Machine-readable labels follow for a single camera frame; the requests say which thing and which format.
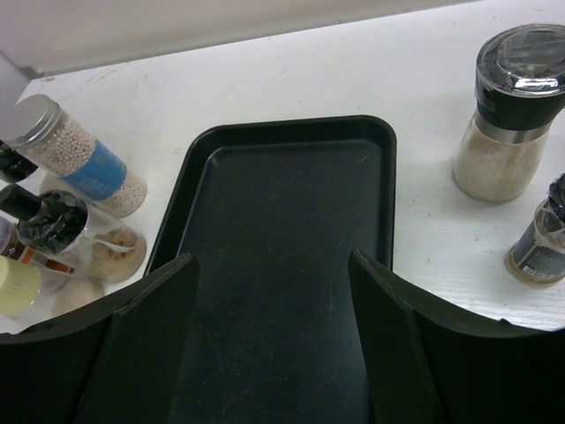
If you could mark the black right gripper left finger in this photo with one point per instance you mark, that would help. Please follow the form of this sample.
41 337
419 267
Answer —
115 360

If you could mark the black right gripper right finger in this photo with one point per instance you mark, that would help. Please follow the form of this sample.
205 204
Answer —
430 361

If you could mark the yellow-cap spice bottle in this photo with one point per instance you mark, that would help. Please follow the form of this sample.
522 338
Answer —
27 291

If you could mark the black-cap bottle tan contents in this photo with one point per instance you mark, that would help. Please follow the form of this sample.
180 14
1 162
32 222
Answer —
72 231

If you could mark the black-lid dark-label spice jar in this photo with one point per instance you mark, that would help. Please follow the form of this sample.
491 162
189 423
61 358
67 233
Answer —
538 256

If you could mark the silver-cap blue-label peppercorn jar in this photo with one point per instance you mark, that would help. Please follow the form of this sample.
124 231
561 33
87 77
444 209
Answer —
44 133

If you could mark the black-cap bottle white contents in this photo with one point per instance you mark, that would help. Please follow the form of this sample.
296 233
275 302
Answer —
14 167

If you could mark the black-top glass salt grinder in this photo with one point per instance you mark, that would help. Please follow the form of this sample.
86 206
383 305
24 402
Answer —
519 90

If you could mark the black plastic tray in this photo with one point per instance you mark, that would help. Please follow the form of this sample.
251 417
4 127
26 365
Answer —
271 212

